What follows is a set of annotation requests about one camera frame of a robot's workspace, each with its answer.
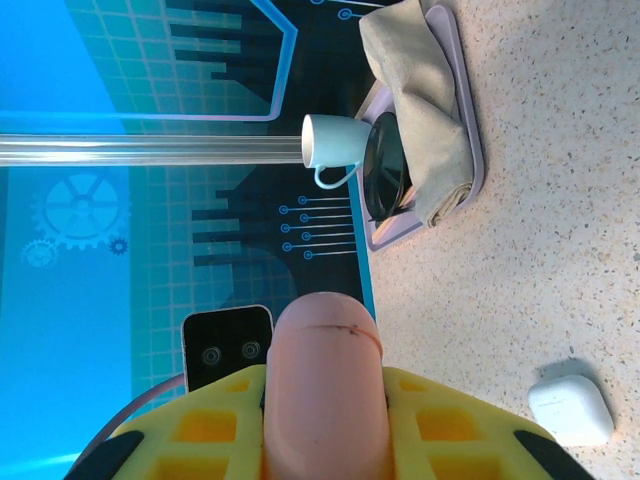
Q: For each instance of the black round plate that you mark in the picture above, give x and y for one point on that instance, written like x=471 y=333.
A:
x=382 y=165

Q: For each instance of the beige folded cloth napkin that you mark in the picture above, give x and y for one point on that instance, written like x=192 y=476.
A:
x=425 y=100

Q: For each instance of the aluminium frame post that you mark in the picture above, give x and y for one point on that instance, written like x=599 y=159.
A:
x=150 y=150

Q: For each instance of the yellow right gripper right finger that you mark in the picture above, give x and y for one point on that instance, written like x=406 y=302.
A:
x=450 y=430

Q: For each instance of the wooden chopstick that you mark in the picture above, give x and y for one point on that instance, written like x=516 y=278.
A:
x=407 y=200

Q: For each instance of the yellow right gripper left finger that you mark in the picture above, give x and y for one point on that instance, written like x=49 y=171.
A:
x=200 y=430

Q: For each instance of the light blue mug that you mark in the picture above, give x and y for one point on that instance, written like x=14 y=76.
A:
x=335 y=140

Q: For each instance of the pink earbud charging case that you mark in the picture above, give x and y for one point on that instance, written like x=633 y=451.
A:
x=325 y=380

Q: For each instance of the lilac plastic tray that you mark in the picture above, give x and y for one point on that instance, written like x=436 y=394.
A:
x=467 y=125

